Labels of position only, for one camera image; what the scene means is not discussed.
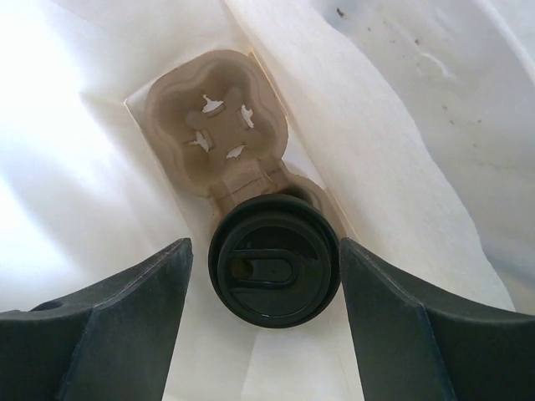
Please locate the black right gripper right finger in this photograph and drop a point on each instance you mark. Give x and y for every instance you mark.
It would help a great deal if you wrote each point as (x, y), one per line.
(416, 341)

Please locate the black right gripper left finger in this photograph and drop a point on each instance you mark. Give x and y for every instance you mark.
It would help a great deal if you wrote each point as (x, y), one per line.
(113, 340)

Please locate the black cup lid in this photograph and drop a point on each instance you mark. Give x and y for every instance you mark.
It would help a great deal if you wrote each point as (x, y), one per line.
(273, 261)

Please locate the brown paper bag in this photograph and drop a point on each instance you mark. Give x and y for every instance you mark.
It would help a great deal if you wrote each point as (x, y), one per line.
(416, 117)

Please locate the single brown cup carrier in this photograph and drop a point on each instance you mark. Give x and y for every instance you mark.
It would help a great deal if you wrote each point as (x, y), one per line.
(219, 131)

